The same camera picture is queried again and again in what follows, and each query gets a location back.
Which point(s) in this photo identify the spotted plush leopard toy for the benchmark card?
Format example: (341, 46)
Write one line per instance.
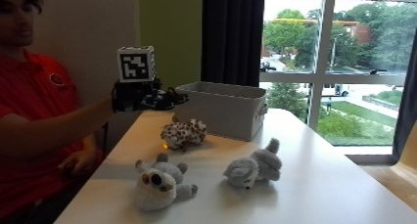
(183, 133)

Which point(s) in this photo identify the grey fabric storage basket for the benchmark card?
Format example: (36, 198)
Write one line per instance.
(221, 108)

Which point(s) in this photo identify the white marker cube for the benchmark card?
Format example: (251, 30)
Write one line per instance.
(135, 64)

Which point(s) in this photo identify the dark curtain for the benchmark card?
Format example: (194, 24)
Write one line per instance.
(405, 103)
(231, 36)

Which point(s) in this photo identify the grey plush sloth toy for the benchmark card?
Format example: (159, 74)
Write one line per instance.
(158, 183)

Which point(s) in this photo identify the grey plush raccoon toy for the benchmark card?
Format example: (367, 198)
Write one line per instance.
(255, 165)

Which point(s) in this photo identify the the person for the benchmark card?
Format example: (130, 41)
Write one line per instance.
(34, 103)

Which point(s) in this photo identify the white window frame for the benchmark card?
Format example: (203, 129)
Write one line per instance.
(323, 74)

